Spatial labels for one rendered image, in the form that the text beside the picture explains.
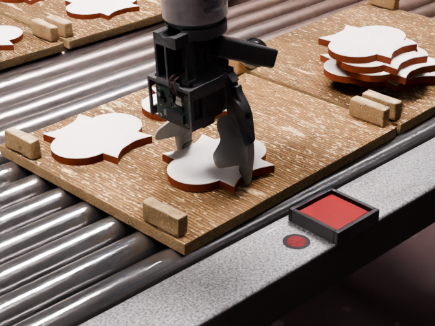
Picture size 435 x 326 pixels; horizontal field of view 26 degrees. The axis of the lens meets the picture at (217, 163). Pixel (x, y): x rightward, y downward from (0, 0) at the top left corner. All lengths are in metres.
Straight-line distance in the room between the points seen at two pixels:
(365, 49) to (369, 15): 0.35
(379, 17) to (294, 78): 0.33
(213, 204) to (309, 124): 0.25
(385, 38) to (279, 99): 0.19
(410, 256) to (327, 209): 1.65
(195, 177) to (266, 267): 0.17
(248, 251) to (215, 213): 0.06
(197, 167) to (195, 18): 0.21
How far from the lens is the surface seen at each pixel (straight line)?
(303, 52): 1.56
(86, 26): 1.68
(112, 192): 1.14
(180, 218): 1.04
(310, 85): 1.43
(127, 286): 1.01
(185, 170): 1.15
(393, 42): 1.42
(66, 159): 1.21
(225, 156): 1.10
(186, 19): 1.04
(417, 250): 2.79
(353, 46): 1.40
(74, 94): 1.46
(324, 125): 1.31
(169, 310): 0.97
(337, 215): 1.11
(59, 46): 1.61
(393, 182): 1.22
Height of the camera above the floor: 1.50
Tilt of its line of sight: 28 degrees down
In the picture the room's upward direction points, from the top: straight up
